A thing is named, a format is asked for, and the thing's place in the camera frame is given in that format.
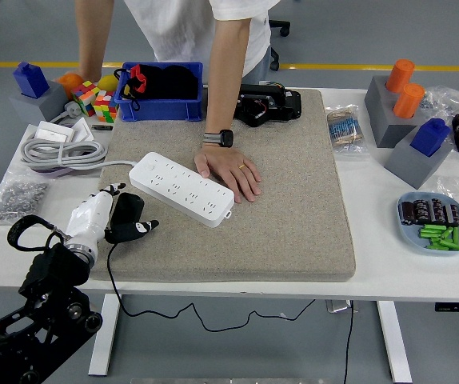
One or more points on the grey two-slot holder block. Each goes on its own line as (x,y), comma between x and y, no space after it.
(393,134)

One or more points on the blue plastic bin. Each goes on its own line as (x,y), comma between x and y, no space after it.
(161,112)

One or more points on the person's left forearm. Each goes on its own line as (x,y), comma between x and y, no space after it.
(227,80)

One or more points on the white power strip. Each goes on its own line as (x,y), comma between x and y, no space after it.
(181,188)

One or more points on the person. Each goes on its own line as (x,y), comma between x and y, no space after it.
(181,28)

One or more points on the light blue plate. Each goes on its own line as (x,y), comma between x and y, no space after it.
(413,240)

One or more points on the clear bag of resistors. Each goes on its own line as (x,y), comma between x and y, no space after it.
(345,130)

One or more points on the black plug adapter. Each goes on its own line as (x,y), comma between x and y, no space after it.
(129,208)

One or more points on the metal bracket under table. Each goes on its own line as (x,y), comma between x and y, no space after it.
(339,306)

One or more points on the green battery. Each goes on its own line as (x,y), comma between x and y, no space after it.
(430,233)
(446,233)
(456,235)
(437,247)
(451,245)
(432,227)

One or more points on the white table leg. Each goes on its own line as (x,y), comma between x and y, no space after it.
(395,344)
(107,340)

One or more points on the small white box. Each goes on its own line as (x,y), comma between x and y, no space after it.
(51,134)

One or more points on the black office chair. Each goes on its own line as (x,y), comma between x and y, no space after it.
(281,26)

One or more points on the orange round fruit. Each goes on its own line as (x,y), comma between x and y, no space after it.
(67,82)

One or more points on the grey-brown mat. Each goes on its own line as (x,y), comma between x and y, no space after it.
(273,208)

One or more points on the yellow round fruit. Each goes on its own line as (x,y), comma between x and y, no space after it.
(107,82)

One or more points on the black pouch with red trim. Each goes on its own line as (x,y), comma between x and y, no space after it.
(173,84)

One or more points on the person's left hand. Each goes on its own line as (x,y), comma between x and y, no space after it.
(229,168)

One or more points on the person's right hand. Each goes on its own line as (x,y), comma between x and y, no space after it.
(89,74)

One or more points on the black electronic module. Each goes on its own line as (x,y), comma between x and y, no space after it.
(285,104)

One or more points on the clear bag of metal nuts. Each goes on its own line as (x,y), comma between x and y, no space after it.
(17,200)

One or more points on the person's right forearm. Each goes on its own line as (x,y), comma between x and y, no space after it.
(93,36)

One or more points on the orange cylinder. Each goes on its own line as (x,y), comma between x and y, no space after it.
(400,76)
(408,100)

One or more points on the grey wall plug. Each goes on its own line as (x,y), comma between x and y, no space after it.
(73,109)

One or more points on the black wristwatch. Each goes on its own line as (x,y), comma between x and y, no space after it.
(225,138)

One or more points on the blue house-shaped block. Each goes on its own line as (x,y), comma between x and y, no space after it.
(31,80)
(429,138)

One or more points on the crumpled clear plastic bags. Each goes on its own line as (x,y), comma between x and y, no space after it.
(445,100)

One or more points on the colourful puzzle cube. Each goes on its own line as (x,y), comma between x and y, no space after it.
(105,106)
(83,96)

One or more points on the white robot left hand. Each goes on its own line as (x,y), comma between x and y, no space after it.
(89,216)

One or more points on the grey single-slot holder block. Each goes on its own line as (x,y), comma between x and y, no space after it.
(49,106)
(413,164)

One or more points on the small black usb stick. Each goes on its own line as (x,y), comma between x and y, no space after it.
(102,127)

